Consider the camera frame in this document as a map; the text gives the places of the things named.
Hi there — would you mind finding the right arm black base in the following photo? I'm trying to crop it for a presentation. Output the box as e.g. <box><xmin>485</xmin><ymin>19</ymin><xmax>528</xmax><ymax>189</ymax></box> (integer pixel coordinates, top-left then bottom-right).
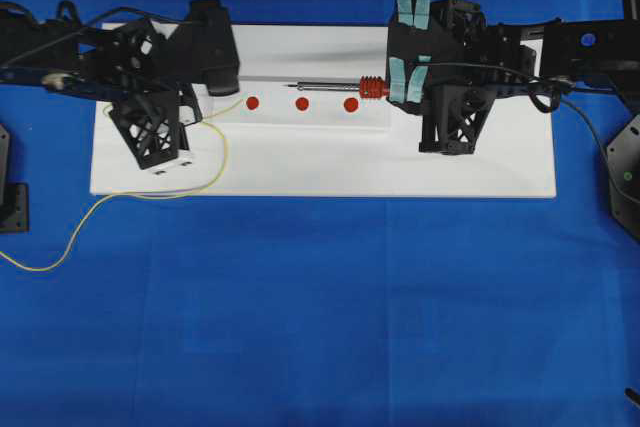
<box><xmin>607</xmin><ymin>115</ymin><xmax>639</xmax><ymax>241</ymax></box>

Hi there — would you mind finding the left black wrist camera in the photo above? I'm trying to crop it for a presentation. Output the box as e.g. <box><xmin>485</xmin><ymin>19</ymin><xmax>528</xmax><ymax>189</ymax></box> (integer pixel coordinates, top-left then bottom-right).
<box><xmin>165</xmin><ymin>0</ymin><xmax>240</xmax><ymax>97</ymax></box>

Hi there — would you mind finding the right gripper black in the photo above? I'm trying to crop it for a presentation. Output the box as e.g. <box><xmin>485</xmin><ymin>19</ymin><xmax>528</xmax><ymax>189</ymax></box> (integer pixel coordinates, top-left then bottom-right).
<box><xmin>418</xmin><ymin>0</ymin><xmax>545</xmax><ymax>156</ymax></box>

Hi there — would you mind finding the large white foam board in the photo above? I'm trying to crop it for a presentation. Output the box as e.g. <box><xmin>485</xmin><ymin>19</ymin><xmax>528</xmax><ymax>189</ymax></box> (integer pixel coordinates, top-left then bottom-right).
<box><xmin>90</xmin><ymin>24</ymin><xmax>556</xmax><ymax>198</ymax></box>

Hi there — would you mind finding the black camera cable right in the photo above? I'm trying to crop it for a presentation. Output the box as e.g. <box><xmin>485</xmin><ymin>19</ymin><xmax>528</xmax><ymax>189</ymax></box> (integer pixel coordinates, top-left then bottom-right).
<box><xmin>414</xmin><ymin>61</ymin><xmax>561</xmax><ymax>113</ymax></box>

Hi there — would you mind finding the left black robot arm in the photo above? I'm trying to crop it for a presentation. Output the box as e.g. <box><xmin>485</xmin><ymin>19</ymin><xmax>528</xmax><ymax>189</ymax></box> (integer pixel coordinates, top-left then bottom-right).
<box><xmin>1</xmin><ymin>0</ymin><xmax>219</xmax><ymax>170</ymax></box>

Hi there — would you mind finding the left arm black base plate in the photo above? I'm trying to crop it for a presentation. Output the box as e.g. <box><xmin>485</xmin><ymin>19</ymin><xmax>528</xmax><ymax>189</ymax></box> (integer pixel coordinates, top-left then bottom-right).
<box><xmin>0</xmin><ymin>126</ymin><xmax>29</xmax><ymax>234</ymax></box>

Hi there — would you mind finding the yellow solder wire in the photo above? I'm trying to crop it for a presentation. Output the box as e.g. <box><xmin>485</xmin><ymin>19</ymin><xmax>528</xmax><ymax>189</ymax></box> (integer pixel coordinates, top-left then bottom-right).
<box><xmin>0</xmin><ymin>99</ymin><xmax>247</xmax><ymax>273</ymax></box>

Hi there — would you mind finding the small raised white block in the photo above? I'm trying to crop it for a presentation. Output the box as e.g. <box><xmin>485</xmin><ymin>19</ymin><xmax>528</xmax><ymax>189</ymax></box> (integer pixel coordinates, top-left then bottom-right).
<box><xmin>194</xmin><ymin>77</ymin><xmax>391</xmax><ymax>131</ymax></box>

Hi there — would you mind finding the orange handled soldering iron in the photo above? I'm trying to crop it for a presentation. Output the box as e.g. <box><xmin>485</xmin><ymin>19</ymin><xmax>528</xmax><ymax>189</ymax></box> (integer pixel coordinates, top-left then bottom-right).
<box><xmin>286</xmin><ymin>76</ymin><xmax>389</xmax><ymax>99</ymax></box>

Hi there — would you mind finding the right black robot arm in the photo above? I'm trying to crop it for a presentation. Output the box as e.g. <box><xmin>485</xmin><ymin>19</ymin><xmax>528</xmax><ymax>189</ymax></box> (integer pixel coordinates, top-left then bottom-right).
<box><xmin>416</xmin><ymin>0</ymin><xmax>639</xmax><ymax>155</ymax></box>

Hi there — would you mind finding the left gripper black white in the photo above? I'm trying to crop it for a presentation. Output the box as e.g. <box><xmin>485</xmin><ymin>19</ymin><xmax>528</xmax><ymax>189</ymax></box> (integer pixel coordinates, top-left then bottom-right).
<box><xmin>44</xmin><ymin>16</ymin><xmax>205</xmax><ymax>170</ymax></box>

